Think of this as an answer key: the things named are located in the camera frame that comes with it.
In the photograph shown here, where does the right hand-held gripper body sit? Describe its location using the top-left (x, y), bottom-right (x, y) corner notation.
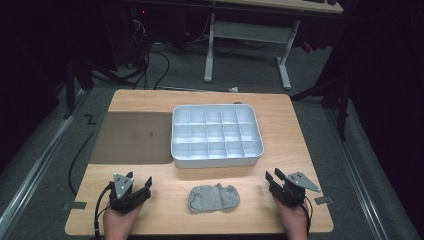
top-left (269, 171), bottom-right (322, 209)

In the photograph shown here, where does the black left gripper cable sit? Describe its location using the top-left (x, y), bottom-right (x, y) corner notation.
top-left (92, 184), bottom-right (113, 240)

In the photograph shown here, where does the white compartment storage box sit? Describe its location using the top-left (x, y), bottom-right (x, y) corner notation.
top-left (170, 103), bottom-right (265, 169)

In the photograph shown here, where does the metal floor rail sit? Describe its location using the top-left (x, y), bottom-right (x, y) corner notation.
top-left (0, 89), bottom-right (88, 236)
top-left (325, 106), bottom-right (390, 240)

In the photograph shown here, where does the grey sock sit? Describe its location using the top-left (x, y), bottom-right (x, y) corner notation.
top-left (187, 182), bottom-right (241, 213)

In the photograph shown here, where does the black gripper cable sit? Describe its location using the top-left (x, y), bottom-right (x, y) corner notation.
top-left (302, 195), bottom-right (315, 235)
top-left (92, 184), bottom-right (113, 240)

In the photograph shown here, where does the bundle of black cables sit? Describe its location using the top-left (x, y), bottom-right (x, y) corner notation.
top-left (89, 9), bottom-right (171, 91)

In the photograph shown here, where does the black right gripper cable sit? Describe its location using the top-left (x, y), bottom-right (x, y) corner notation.
top-left (302, 195), bottom-right (315, 235)

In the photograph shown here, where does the black floor cable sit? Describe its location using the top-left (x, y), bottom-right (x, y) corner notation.
top-left (67, 131), bottom-right (96, 196)

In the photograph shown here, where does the white-framed desk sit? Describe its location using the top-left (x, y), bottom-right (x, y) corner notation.
top-left (203, 0), bottom-right (344, 91)

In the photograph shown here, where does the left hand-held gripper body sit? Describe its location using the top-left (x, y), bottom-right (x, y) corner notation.
top-left (107, 172), bottom-right (140, 214)

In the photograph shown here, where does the grey tape strip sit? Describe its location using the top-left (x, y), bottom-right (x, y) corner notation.
top-left (62, 201), bottom-right (88, 211)
top-left (313, 195), bottom-right (335, 206)

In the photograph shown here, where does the person's right hand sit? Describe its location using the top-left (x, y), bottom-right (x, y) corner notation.
top-left (273, 196), bottom-right (310, 240)

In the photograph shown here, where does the black stand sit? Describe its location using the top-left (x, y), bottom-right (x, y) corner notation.
top-left (291, 49), bottom-right (359, 142)
top-left (62, 58), bottom-right (95, 121)

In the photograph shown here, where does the grey-brown box lid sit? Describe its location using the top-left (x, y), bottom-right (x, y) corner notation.
top-left (89, 111), bottom-right (174, 165)

